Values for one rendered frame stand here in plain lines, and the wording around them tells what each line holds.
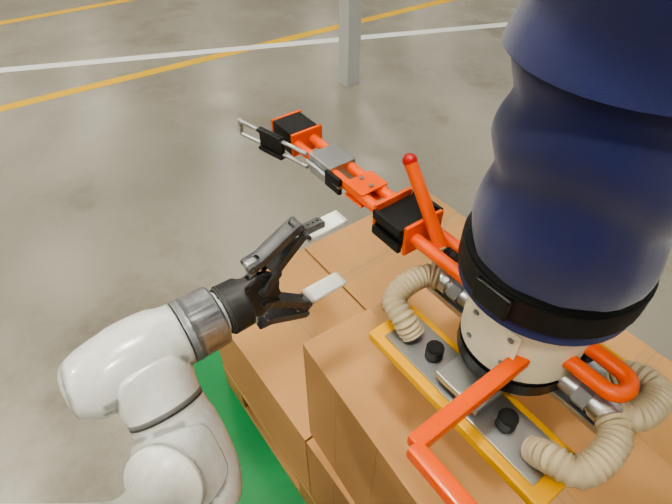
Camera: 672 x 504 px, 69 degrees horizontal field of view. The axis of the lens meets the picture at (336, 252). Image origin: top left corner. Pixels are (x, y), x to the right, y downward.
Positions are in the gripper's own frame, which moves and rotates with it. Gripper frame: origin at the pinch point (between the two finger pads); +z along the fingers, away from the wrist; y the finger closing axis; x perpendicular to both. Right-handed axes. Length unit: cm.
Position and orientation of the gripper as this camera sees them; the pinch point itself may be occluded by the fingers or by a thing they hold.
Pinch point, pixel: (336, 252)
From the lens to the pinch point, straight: 77.1
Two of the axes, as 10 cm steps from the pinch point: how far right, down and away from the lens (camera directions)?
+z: 8.0, -4.2, 4.2
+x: 6.0, 5.6, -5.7
